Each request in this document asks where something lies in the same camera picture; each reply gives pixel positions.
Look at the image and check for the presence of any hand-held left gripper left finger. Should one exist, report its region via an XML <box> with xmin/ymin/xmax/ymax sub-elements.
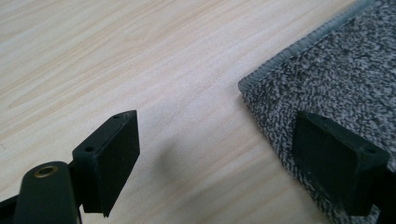
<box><xmin>71</xmin><ymin>109</ymin><xmax>141</xmax><ymax>218</ymax></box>

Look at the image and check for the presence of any grey speckled fluffy towel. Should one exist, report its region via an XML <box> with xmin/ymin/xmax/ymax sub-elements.
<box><xmin>237</xmin><ymin>0</ymin><xmax>396</xmax><ymax>224</ymax></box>

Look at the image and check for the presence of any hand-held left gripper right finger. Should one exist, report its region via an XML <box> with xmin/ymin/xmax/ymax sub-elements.
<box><xmin>291</xmin><ymin>110</ymin><xmax>390</xmax><ymax>217</ymax></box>

